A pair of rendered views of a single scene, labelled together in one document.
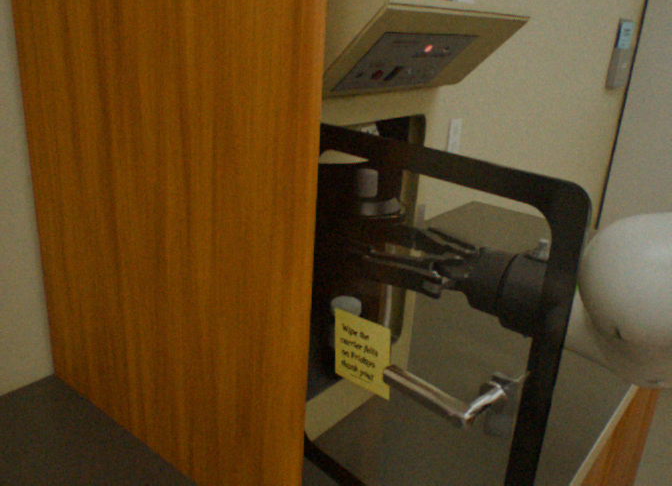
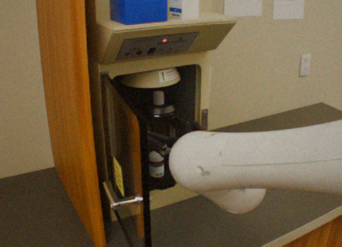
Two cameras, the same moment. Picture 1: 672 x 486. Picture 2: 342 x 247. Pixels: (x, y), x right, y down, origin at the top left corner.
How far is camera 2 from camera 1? 48 cm
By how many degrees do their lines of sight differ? 22
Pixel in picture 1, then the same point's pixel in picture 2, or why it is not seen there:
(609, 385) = (306, 215)
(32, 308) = (47, 138)
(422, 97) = (195, 56)
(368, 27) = (111, 39)
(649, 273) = (177, 158)
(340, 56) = (107, 49)
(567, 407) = (273, 223)
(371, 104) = (155, 61)
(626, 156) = not seen: outside the picture
